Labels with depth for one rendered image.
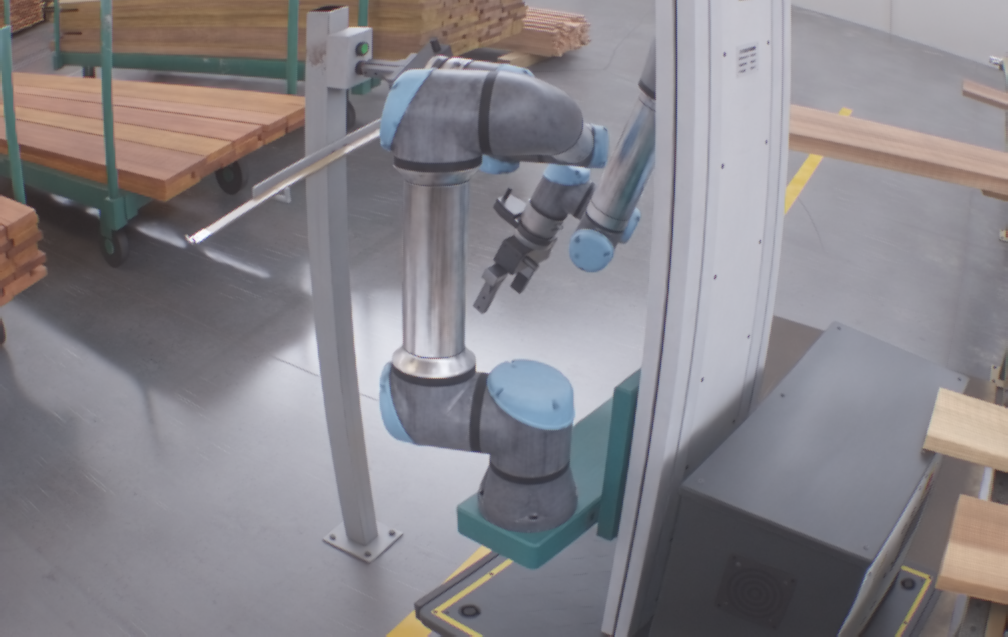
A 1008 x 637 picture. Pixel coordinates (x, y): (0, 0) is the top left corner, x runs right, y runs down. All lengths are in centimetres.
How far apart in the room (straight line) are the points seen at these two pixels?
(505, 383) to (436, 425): 11
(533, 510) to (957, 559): 72
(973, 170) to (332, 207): 166
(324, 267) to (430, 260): 70
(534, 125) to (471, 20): 355
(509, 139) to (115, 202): 245
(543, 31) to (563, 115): 470
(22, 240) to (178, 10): 297
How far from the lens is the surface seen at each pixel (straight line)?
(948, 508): 277
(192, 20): 563
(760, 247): 155
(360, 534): 245
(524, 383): 144
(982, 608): 129
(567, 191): 193
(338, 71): 186
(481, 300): 203
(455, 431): 145
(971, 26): 981
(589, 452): 169
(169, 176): 344
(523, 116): 130
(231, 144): 365
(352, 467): 231
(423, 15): 448
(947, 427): 150
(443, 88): 132
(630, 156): 174
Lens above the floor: 168
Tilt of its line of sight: 29 degrees down
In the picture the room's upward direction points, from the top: 1 degrees clockwise
